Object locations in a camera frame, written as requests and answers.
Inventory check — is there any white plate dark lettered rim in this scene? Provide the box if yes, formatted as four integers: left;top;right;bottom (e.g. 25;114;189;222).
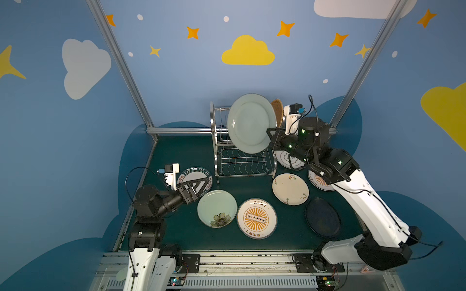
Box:
177;167;213;184

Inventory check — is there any light green flower plate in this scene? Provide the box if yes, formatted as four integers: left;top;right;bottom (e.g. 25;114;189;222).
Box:
197;190;238;229

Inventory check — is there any right controller board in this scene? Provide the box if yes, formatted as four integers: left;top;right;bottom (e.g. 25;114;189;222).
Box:
316;276;337;291

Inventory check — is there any pale green round disc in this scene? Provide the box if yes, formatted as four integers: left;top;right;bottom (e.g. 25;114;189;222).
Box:
115;267;128;281

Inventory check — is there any orange sunburst plate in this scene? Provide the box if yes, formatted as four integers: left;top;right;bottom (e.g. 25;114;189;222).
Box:
308;170;334;192
237;198;278;240

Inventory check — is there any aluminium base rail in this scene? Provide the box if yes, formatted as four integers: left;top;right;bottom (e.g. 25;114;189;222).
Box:
90;250;404;291

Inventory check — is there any left controller board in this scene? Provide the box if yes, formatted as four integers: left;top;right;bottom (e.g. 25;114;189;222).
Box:
166;277;186;289

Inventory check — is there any rear aluminium frame bar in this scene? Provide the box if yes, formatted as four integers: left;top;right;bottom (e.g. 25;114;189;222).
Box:
146;127;337;135

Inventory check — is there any white plate grey emblem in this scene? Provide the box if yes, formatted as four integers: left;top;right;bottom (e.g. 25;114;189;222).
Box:
274;150;305;170

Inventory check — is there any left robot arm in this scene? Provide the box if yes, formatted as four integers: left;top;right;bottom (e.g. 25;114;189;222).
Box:
123;178;209;291

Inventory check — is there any plain pale green plate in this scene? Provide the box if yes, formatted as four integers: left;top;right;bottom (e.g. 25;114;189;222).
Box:
227;93;277;154

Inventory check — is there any stainless steel dish rack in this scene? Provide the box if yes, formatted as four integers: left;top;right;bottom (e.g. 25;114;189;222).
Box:
210;103;277;184

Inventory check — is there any dark navy plate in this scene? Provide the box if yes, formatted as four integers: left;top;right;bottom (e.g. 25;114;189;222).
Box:
305;197;341;239

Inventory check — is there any controller board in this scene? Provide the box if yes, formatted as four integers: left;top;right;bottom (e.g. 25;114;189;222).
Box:
316;276;337;291
166;277;186;289

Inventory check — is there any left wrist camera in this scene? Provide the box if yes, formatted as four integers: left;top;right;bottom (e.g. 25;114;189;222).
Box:
157;163;180;191

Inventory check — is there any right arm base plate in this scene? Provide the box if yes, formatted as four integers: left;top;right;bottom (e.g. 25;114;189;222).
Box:
292;253;346;273

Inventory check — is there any orange sunburst plate right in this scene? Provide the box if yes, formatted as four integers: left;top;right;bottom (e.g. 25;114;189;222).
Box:
308;170;334;192

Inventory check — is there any cream floral plate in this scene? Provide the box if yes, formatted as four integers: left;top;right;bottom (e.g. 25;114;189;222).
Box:
272;173;309;206

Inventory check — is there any orange sunburst plate front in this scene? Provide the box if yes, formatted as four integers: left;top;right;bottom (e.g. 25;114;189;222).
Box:
237;198;278;240

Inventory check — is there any left aluminium frame post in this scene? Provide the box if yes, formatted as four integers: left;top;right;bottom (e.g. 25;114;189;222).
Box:
86;0;158;143

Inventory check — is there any aluminium frame post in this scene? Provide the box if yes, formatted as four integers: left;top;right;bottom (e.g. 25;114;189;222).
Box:
330;0;408;135
86;0;158;143

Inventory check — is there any right aluminium frame post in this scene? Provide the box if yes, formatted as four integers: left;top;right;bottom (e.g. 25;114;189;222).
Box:
330;0;408;135

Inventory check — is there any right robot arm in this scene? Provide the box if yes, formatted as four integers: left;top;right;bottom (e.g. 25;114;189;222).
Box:
266;117;422;272

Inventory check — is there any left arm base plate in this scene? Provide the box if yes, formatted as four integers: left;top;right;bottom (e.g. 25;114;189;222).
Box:
175;253;200;274

